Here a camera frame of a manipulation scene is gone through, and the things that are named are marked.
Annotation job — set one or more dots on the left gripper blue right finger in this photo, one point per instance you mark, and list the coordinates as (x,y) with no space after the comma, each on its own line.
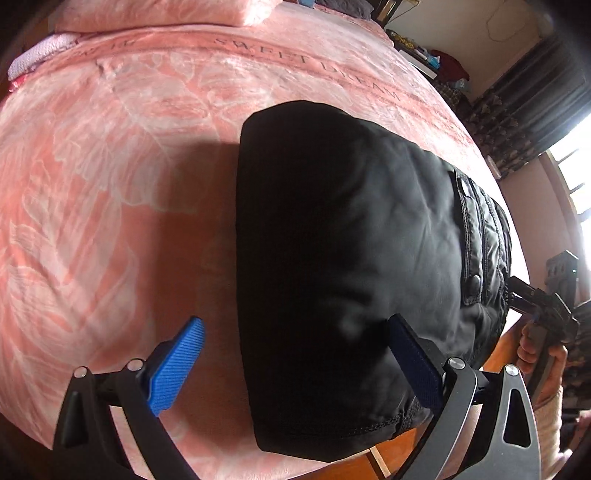
(505,441)

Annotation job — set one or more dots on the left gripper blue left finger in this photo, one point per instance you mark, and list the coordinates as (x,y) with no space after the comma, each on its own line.
(86,443)

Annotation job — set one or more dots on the black padded pants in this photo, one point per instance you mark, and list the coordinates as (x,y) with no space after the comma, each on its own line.
(341,224)

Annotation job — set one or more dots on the person's right hand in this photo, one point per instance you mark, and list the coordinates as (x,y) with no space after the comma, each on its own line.
(527,359)

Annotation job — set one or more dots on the dark patterned curtain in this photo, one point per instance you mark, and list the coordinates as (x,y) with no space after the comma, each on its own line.
(531,107)

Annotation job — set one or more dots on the plaid cloth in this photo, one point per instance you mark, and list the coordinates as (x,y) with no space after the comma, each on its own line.
(453,92)

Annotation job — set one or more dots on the dark red clothes pile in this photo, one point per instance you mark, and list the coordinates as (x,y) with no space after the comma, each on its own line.
(450,70)

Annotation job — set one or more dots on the cluttered bedside table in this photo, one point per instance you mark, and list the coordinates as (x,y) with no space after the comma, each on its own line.
(418,56)

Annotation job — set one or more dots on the pink sweet dream bedspread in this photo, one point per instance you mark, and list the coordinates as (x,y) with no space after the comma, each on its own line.
(118,162)

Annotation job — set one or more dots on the black wooden headboard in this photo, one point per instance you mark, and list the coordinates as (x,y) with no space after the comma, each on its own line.
(384,11)

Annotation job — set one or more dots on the dark grey pillow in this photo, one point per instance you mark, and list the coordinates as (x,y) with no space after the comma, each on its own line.
(361,9)

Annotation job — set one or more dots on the folded light pink towel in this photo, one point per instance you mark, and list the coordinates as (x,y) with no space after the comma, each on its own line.
(32,57)

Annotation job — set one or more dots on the folded pink quilt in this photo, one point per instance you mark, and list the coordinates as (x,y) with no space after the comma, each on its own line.
(89,16)

